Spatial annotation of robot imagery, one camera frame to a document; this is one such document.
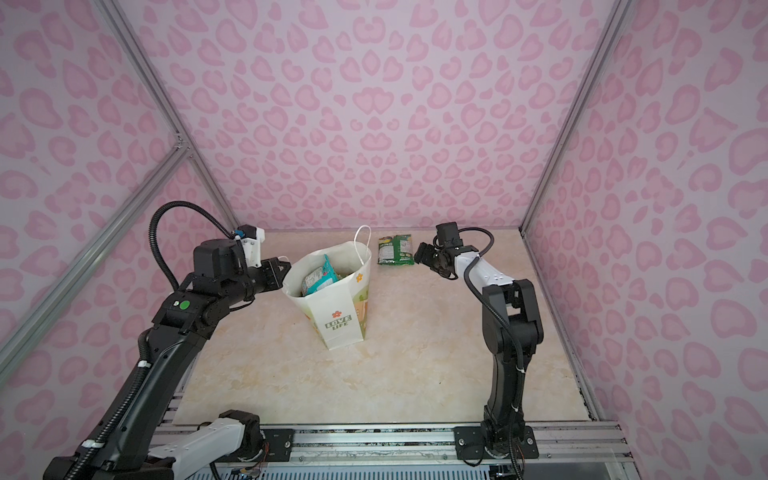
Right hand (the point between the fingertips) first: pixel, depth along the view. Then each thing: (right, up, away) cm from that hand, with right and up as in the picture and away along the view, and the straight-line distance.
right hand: (424, 255), depth 98 cm
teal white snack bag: (-31, -6, -16) cm, 35 cm away
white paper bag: (-25, -8, -25) cm, 36 cm away
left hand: (-34, -1, -28) cm, 44 cm away
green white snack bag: (-9, +2, +12) cm, 15 cm away
